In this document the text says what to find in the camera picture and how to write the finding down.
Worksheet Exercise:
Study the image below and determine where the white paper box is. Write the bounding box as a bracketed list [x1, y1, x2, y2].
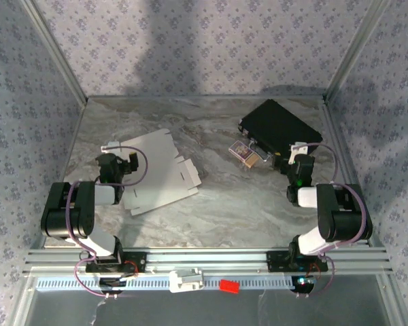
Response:
[101, 128, 203, 217]

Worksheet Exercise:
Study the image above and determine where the purple card box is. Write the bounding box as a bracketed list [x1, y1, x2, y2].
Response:
[228, 140, 256, 160]

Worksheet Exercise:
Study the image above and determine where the black case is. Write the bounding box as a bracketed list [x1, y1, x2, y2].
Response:
[237, 98, 324, 160]

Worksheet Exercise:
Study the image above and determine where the black controller board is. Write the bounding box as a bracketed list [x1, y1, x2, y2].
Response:
[292, 275, 317, 293]
[98, 276, 129, 295]

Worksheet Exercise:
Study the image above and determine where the red plastic block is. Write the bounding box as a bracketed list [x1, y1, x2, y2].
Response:
[219, 279, 241, 295]

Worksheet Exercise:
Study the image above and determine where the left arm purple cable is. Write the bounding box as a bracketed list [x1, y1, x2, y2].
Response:
[66, 144, 149, 300]

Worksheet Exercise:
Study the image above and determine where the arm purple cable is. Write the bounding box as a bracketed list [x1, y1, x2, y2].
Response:
[66, 144, 149, 300]
[297, 142, 370, 300]

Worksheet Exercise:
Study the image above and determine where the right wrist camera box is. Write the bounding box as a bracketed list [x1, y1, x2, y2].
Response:
[290, 142, 309, 164]

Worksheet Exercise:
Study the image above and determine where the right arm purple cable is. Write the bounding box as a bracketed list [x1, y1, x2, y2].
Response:
[297, 142, 370, 300]

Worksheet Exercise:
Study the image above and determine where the aluminium side rail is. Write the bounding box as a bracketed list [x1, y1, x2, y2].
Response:
[30, 97, 89, 249]
[321, 96, 385, 249]

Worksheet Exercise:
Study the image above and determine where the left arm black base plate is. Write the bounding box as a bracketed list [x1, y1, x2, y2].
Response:
[85, 251, 147, 274]

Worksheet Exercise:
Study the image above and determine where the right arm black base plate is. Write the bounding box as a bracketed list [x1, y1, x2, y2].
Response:
[267, 250, 328, 272]

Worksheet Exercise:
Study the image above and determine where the long aluminium frame rail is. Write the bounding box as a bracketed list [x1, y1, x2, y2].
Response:
[23, 247, 394, 274]

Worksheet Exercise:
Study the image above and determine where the white slotted cable duct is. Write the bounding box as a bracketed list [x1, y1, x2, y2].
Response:
[35, 275, 299, 291]

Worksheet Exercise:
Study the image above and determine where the aluminium frame post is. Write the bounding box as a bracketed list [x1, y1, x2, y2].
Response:
[324, 0, 392, 103]
[22, 0, 88, 103]

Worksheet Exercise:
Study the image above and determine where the white plastic bracket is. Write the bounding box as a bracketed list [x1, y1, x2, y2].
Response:
[169, 268, 204, 293]

